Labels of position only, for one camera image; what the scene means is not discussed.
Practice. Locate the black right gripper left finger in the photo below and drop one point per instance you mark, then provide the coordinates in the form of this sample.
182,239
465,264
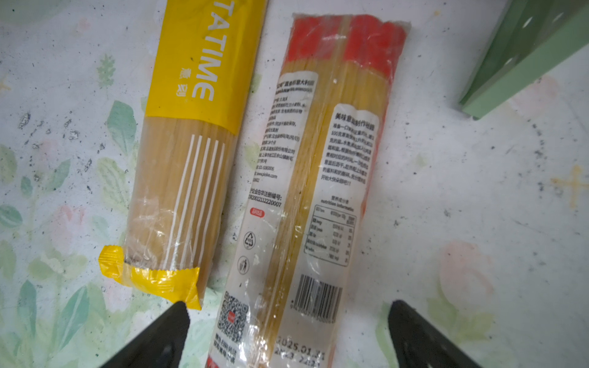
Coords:
159,345

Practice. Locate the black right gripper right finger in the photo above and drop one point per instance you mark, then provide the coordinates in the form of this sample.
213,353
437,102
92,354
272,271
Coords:
418,343

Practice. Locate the yellow spaghetti bag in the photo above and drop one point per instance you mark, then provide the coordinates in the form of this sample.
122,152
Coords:
198,94

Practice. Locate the green two-tier shelf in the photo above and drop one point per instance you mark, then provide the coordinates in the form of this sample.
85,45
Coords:
530,39

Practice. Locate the red spaghetti bag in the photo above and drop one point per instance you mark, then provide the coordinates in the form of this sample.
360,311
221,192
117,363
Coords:
284,293

